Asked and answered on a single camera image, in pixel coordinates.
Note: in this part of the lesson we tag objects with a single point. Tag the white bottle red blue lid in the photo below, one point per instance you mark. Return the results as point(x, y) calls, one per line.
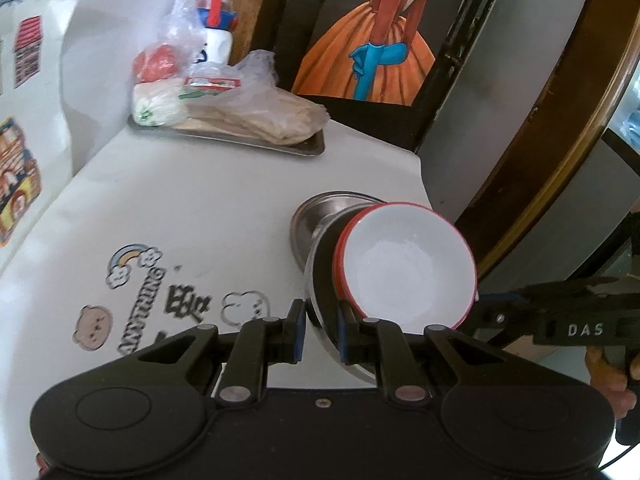
point(217, 45)

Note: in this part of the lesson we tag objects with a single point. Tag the red tomato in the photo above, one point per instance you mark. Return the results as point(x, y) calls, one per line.
point(157, 64)

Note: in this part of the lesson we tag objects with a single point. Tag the printed white tablecloth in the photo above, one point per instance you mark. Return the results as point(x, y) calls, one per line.
point(200, 200)

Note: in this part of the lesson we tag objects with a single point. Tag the wooden door frame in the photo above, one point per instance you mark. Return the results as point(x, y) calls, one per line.
point(250, 10)

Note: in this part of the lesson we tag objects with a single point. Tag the clear plastic bag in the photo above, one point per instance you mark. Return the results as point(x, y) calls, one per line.
point(182, 25)

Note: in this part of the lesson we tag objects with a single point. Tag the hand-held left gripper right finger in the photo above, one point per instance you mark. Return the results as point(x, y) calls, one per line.
point(344, 335)

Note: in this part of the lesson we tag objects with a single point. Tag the steel tray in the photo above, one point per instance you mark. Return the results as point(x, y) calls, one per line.
point(300, 149)

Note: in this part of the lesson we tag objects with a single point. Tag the large steel plate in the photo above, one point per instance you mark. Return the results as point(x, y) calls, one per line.
point(312, 215)

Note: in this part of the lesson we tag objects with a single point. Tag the dark brown wooden frame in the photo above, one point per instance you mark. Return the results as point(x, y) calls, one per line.
point(560, 125)

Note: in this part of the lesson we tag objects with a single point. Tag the orange dress figure painting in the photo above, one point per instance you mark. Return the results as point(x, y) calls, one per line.
point(370, 55)

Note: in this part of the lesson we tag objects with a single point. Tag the plastic bag of flatbread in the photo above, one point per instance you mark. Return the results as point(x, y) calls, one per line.
point(265, 115)

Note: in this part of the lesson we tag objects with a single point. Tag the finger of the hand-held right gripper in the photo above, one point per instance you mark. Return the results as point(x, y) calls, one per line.
point(505, 315)

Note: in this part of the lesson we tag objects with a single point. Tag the green white food packet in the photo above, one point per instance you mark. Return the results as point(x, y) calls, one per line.
point(155, 107)

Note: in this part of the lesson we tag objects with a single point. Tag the red label packet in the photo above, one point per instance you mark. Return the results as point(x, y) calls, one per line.
point(212, 82)

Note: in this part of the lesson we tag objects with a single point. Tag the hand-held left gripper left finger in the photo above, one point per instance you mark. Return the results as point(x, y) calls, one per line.
point(298, 332)

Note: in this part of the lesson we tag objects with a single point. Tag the coloured houses drawing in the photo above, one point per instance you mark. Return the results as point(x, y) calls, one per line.
point(30, 120)

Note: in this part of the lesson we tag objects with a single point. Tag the deep steel bowl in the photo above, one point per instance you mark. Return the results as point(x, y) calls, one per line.
point(322, 275)

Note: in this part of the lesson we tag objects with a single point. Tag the person's right hand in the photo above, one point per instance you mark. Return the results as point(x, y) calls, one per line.
point(607, 375)

